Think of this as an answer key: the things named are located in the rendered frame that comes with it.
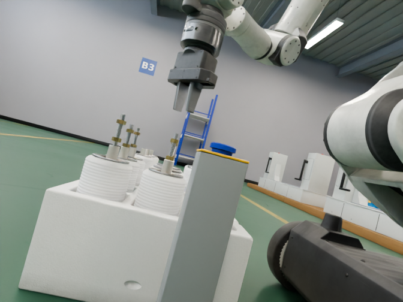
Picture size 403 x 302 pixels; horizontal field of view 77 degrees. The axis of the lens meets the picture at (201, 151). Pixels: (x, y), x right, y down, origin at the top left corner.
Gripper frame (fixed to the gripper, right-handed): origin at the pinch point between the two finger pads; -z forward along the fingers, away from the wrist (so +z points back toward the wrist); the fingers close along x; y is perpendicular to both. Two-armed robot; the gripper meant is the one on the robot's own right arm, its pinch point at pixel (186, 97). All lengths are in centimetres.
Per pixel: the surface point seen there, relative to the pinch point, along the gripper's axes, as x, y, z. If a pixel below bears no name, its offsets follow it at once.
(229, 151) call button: 19.3, -7.6, -9.8
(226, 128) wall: -368, 534, 88
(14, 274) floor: -13.4, -18.5, -42.0
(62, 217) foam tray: -5.5, -16.5, -28.3
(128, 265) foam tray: 3.9, -7.0, -33.9
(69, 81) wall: -652, 223, 94
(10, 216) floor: -45, -12, -42
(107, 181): -4.1, -10.6, -20.8
